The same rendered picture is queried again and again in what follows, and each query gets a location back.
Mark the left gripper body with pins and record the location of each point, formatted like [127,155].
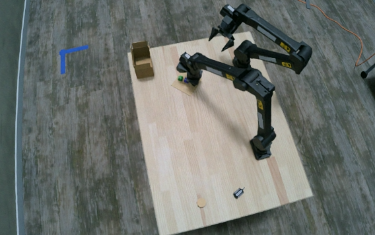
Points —
[195,78]

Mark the brown cardboard box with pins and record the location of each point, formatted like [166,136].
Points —
[143,68]

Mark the beige mat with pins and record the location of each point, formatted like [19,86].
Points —
[184,87]

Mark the tan round disc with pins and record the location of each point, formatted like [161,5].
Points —
[201,202]

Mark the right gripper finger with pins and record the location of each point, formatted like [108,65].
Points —
[214,32]
[229,44]

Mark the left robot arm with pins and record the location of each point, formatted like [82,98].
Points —
[250,80]

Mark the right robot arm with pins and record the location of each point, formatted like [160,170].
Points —
[247,50]

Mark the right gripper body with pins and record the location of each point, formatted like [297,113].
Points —
[225,33]

